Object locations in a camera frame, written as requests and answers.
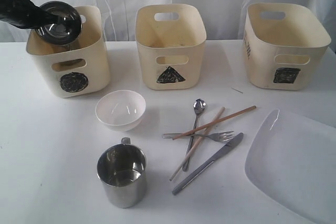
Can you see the white plastic bowl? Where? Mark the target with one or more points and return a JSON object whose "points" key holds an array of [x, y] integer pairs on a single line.
{"points": [[121, 110]]}

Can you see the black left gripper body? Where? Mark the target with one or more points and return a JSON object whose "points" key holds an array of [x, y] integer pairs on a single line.
{"points": [[22, 14]]}

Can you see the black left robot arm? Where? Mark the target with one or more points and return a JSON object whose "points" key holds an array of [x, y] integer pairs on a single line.
{"points": [[4, 3]]}

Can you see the steel mug with band handle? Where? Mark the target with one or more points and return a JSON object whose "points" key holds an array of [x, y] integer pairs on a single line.
{"points": [[122, 171]]}

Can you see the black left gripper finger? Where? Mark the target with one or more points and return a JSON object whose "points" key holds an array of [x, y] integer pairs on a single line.
{"points": [[43, 17]]}

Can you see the cream bin with square mark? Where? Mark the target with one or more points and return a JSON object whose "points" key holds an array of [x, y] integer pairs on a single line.
{"points": [[284, 44]]}

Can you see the steel table knife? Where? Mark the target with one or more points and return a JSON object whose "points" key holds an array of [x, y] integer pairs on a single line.
{"points": [[226, 149]]}

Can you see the white square plate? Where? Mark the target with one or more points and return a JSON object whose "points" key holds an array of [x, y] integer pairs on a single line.
{"points": [[292, 161]]}

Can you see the stainless steel bowl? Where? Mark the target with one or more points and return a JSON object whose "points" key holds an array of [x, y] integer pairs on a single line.
{"points": [[65, 29]]}

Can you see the steel fork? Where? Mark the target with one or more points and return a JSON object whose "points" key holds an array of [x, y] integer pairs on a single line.
{"points": [[217, 137]]}

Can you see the steel teaspoon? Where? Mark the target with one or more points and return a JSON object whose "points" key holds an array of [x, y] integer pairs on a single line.
{"points": [[199, 107]]}

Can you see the cream bin with circle mark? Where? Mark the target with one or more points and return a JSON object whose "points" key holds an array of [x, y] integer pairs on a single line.
{"points": [[92, 77]]}

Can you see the steel mug with wire handle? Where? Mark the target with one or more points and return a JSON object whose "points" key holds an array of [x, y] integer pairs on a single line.
{"points": [[69, 64]]}

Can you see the cream bin with triangle mark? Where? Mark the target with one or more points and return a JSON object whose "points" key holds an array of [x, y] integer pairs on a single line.
{"points": [[170, 40]]}

